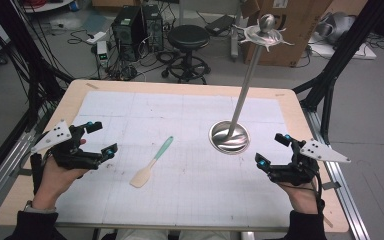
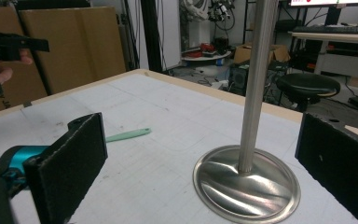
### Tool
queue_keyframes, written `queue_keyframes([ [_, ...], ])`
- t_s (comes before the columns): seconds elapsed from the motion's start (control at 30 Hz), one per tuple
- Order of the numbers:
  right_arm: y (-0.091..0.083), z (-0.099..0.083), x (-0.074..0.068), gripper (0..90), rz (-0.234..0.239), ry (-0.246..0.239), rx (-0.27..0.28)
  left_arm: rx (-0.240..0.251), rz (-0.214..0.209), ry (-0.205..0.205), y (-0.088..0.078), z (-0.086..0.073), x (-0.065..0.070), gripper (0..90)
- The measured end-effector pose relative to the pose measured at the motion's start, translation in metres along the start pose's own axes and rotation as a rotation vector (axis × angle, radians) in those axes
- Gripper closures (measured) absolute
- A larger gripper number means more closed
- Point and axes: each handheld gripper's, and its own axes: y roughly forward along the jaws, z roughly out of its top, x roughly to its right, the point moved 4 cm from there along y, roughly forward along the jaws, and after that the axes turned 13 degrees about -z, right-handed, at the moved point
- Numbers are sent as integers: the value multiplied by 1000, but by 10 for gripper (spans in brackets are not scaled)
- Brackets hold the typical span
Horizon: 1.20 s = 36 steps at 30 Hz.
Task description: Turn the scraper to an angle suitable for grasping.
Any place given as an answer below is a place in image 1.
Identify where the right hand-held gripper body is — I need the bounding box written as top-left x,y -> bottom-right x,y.
267,138 -> 352,187

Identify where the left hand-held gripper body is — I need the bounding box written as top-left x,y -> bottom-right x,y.
30,119 -> 110,171

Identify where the person's right hand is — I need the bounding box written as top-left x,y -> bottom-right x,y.
275,177 -> 320,215

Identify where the person's left hand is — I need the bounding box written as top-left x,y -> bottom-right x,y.
32,155 -> 90,211

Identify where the silver metal hook stand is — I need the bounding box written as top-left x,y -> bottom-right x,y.
208,13 -> 295,156

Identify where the wristwatch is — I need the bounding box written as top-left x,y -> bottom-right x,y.
24,199 -> 58,215

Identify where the white device with green display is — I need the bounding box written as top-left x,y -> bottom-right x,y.
96,40 -> 110,68

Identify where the white grid paper mat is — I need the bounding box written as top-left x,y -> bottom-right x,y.
55,90 -> 295,228

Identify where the white power strip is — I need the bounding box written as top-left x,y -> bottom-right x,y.
85,31 -> 108,46

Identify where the large black computer tower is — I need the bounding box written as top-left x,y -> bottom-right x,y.
111,5 -> 148,63

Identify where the brown cardboard box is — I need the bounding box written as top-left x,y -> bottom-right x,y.
239,0 -> 335,68

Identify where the white flat board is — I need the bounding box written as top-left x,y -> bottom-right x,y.
307,34 -> 378,61

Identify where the slim black computer tower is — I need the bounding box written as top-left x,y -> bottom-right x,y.
141,3 -> 165,53

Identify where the grey helmet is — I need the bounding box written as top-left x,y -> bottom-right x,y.
314,11 -> 358,47

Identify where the flat black device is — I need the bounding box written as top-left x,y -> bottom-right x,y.
204,14 -> 237,37

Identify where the black round stool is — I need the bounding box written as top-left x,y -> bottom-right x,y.
161,24 -> 212,85

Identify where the black gripper strap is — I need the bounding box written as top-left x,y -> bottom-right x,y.
29,152 -> 45,196

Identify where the teal handled beige spatula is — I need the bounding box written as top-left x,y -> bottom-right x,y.
129,135 -> 175,189

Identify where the aluminium rail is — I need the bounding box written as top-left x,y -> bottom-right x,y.
0,108 -> 53,219
300,107 -> 372,240

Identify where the black metal frame strut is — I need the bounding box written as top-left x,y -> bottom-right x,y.
292,0 -> 384,145
0,0 -> 75,134

